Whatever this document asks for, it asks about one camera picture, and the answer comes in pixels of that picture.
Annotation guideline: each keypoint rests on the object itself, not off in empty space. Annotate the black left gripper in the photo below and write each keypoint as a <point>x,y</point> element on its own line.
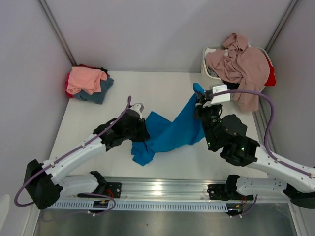
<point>143,135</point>

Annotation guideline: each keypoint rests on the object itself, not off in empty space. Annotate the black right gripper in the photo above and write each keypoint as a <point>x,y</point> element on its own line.
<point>199,107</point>

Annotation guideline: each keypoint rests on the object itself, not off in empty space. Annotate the blue t shirt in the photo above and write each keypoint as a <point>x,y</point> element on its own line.
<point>168,135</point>

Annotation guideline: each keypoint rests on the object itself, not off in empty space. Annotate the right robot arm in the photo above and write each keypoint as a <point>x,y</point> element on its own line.
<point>228,133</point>

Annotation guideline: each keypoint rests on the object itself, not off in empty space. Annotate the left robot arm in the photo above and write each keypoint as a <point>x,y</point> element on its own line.
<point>49,181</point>

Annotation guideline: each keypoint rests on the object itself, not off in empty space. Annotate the grey garment in basket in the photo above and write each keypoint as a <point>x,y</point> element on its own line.
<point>211,72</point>

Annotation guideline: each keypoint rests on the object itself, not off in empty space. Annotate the white laundry basket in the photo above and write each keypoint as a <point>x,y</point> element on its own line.
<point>211,49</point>

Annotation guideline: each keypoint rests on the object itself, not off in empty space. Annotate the dusty pink shirt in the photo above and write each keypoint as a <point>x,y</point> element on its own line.
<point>246,66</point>

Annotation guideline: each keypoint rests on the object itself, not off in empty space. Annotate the salmon pink folded shirt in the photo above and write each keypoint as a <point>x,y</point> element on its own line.
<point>85,79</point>

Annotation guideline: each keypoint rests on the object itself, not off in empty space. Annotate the black folded shirt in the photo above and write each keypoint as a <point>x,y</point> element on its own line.
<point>104,70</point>

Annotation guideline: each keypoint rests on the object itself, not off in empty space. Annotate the red shirt in basket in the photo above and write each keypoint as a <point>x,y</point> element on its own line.
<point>271,81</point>

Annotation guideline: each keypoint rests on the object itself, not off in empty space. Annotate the right corner metal profile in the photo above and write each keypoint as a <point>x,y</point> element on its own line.
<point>288,13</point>

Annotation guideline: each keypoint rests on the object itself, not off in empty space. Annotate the corner metal profile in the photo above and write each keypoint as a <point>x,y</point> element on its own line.
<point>56,30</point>
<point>288,13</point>

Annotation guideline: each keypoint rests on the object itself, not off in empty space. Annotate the left corner metal profile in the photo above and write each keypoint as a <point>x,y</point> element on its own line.
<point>56,30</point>

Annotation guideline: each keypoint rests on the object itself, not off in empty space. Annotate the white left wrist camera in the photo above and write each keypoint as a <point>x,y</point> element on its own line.
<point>138,108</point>

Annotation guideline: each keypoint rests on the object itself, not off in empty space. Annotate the aluminium mounting rail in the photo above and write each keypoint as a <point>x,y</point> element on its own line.
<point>153,189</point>

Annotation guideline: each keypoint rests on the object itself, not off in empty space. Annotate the white slotted cable duct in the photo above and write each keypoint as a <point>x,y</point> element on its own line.
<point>140,206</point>

